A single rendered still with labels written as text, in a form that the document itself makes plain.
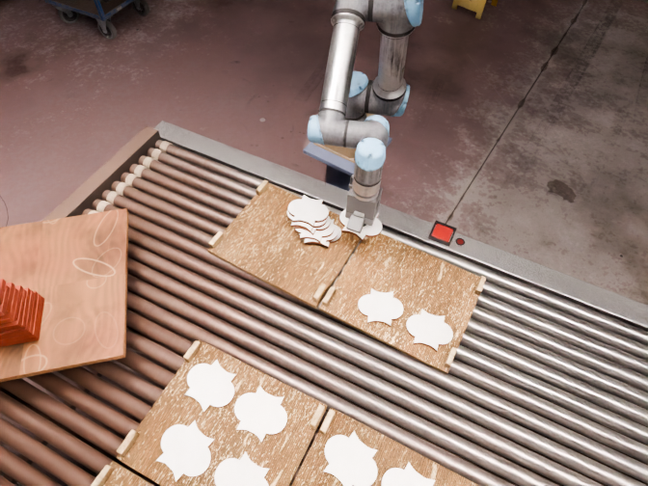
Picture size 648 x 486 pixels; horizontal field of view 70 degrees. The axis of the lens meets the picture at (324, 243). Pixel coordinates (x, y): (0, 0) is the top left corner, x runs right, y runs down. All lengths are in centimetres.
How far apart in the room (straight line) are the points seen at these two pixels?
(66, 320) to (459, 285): 114
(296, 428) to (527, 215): 221
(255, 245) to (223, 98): 225
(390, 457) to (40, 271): 109
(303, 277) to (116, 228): 59
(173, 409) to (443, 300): 83
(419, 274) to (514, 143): 218
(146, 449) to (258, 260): 61
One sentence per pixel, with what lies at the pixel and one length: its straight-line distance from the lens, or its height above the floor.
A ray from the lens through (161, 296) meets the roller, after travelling 151.
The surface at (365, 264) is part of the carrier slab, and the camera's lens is 149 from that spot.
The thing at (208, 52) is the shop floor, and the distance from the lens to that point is 418.
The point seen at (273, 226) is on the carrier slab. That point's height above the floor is 94.
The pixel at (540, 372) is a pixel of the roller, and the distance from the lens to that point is 149.
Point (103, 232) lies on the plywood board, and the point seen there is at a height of 104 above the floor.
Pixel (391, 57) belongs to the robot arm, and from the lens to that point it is 156.
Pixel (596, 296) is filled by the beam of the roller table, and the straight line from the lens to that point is 170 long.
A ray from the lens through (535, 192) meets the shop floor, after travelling 326.
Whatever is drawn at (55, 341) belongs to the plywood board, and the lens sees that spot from 141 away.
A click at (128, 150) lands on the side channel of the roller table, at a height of 95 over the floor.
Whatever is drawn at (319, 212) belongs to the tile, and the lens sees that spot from 152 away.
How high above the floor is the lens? 218
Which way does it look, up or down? 54 degrees down
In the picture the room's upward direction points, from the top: 2 degrees clockwise
